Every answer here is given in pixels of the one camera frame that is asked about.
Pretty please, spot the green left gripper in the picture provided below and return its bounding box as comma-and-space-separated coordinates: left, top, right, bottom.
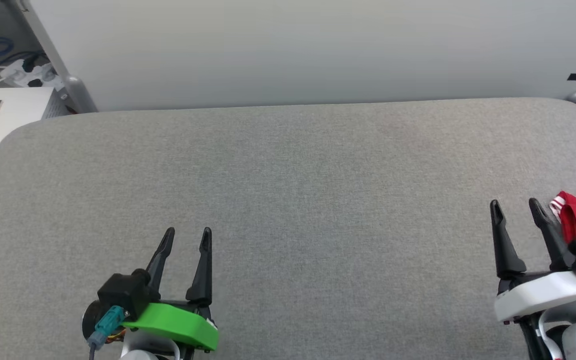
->
123, 227, 219, 352

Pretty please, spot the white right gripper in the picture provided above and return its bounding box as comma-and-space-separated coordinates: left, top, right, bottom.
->
489, 198, 576, 325

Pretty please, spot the white equipment case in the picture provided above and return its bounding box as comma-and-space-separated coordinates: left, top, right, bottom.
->
0, 86, 69, 191

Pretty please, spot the white power strip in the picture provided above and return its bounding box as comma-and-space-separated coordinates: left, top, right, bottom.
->
0, 59, 59, 90

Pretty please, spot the teal plug left camera cable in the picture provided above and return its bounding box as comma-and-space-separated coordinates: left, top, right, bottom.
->
87, 306, 128, 360

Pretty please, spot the grey metal partition post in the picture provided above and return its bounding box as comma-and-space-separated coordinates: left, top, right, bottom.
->
18, 0, 99, 113

